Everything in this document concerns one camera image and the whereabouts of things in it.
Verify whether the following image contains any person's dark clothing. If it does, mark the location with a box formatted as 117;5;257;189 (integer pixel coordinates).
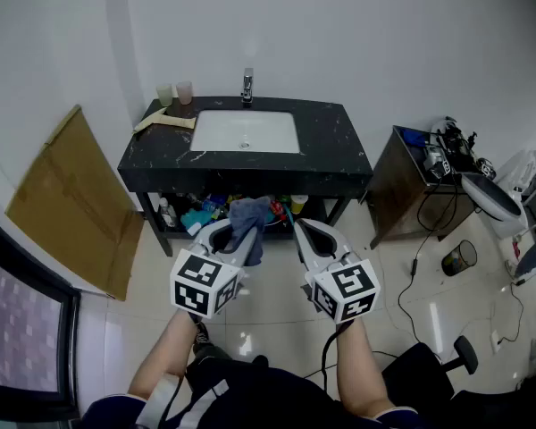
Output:
82;355;430;429

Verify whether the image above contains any dark blue cloth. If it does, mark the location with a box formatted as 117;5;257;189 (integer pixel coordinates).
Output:
227;196;272;267

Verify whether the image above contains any brown cardboard sheet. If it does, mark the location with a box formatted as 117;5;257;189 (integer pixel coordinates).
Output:
4;104;145;302

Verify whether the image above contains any pink plastic cup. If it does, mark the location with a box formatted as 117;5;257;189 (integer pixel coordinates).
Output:
175;80;194;105

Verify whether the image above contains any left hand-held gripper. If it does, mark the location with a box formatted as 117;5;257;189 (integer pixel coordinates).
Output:
169;218;260;320

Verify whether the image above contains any pile of electronic gear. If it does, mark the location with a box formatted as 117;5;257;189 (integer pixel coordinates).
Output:
423;116;497;181

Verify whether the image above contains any white sink basin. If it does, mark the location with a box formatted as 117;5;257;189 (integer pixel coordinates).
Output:
189;109;301;155

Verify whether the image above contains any beige T-shaped scraper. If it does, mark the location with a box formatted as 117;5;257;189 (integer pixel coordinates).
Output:
132;106;197;134

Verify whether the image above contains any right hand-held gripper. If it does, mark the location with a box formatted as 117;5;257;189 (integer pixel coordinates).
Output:
292;219;381;325

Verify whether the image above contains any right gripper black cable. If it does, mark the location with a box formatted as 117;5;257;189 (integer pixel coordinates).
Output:
320;322;355;392

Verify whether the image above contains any black mesh wastebasket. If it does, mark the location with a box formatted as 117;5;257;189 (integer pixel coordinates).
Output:
440;239;478;278

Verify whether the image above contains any person's left forearm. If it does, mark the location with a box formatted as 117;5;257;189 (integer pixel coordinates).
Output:
127;308;202;401

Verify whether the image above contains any clear plastic bottle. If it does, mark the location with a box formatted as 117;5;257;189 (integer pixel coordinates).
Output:
158;197;179;229

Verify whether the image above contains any person's dark shoe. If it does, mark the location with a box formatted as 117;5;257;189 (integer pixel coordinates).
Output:
190;320;233;361

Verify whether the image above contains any person's right forearm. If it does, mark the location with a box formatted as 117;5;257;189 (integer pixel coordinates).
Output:
334;317;397;419

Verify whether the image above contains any black floor cable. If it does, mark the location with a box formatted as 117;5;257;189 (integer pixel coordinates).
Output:
397;181;461;346

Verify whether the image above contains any brown wooden cabinet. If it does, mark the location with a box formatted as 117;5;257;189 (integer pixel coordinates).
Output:
364;125;479;250

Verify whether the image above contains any chrome faucet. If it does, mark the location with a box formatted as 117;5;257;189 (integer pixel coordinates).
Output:
241;67;255;106

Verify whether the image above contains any black marble vanity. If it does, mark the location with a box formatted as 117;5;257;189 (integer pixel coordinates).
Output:
117;96;375;258

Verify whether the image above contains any black office chair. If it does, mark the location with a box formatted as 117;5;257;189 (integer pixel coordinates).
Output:
381;335;479;404

